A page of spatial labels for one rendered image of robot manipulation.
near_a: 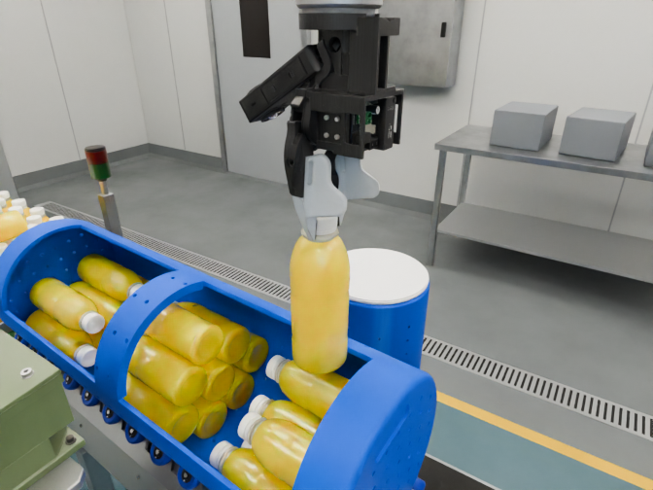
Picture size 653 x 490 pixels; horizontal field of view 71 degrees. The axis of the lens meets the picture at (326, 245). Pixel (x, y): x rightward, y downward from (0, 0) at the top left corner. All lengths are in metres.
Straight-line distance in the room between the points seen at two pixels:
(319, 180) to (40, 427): 0.43
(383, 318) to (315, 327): 0.59
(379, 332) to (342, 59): 0.81
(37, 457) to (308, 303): 0.36
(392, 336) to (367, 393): 0.59
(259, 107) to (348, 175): 0.11
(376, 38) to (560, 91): 3.42
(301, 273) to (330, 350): 0.11
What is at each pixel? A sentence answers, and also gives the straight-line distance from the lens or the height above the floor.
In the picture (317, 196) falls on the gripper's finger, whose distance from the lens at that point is 0.45.
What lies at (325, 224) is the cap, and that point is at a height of 1.44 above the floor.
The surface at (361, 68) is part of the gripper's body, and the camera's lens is 0.41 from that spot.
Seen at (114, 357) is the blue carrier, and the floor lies 1.16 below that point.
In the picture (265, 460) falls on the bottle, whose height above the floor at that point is 1.11.
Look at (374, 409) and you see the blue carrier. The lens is 0.56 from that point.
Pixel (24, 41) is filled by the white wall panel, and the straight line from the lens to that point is 5.78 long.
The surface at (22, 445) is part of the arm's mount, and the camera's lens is 0.65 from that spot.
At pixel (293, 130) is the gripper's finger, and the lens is 0.43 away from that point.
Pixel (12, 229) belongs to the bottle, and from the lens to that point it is 1.46.
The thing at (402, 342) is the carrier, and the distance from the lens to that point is 1.18.
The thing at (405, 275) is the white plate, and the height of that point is 1.04.
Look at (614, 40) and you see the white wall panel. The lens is 3.75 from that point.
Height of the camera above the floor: 1.63
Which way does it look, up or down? 27 degrees down
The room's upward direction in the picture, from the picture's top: straight up
